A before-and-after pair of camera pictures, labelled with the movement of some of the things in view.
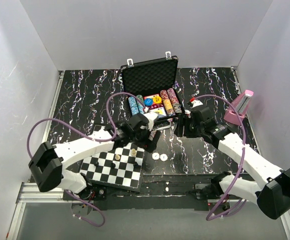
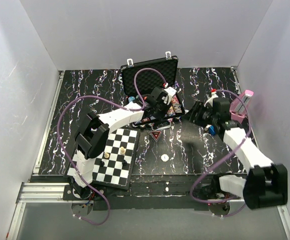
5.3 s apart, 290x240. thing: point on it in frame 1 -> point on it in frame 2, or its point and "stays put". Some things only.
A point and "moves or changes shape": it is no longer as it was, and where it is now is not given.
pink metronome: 241,103 stays put
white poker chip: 163,157 stays put
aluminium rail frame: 60,193 stays put
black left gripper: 147,144 -> 159,116
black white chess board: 120,167 moves or changes shape
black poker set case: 151,87 stays put
